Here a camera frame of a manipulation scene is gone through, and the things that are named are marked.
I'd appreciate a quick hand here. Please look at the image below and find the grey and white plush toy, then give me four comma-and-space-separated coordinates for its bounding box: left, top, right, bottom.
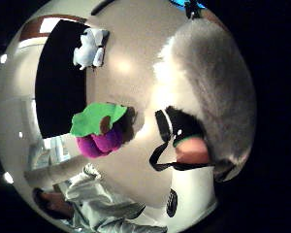
151, 18, 258, 183

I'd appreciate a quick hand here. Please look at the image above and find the black oval object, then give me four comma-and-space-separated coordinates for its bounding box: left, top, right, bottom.
166, 188, 178, 218

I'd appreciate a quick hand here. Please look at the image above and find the purple and green plush toy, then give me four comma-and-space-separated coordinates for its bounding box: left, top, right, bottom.
69, 102, 138, 159

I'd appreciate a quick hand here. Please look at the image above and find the the person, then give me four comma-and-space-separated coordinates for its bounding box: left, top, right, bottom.
32, 162, 169, 233

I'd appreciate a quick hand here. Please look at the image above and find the blue object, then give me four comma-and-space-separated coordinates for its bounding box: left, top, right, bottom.
170, 0, 206, 10

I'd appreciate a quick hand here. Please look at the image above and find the black panel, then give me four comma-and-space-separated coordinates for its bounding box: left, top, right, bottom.
34, 18, 89, 140

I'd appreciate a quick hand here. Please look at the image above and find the black glove strap loop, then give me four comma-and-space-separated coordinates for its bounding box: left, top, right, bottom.
148, 141, 215, 173

